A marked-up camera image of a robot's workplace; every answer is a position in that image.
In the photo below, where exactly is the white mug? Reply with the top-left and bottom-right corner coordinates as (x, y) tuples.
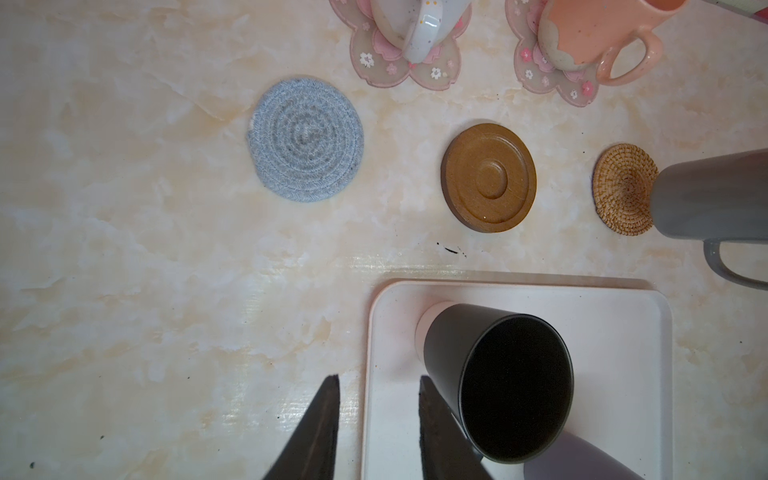
(371, 0), (471, 64)

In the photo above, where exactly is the round woven rattan coaster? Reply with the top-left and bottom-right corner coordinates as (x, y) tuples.
(592, 143), (659, 236)

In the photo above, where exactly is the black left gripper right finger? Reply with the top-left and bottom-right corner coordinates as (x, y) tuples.
(418, 375), (491, 479)

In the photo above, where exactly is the round brown wooden coaster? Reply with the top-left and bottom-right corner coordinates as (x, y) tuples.
(440, 122), (537, 233)

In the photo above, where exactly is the orange pink mug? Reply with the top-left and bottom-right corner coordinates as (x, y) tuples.
(537, 0), (686, 86)

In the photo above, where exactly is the black mug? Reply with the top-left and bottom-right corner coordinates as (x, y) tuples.
(414, 302), (575, 464)

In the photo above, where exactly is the grey mug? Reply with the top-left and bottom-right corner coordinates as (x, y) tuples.
(650, 149), (767, 291)

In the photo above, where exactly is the pink flower silicone coaster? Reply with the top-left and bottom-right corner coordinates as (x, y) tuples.
(505, 0), (599, 107)

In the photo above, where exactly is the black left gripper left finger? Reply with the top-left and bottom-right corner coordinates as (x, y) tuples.
(263, 374), (340, 480)

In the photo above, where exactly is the light grey tray mat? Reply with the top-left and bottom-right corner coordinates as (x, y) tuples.
(360, 280), (673, 479)

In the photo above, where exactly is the round grey coaster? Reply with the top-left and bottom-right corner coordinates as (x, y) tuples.
(246, 76), (364, 203)

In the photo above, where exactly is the lavender mug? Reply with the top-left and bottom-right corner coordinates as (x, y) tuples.
(523, 432), (642, 480)

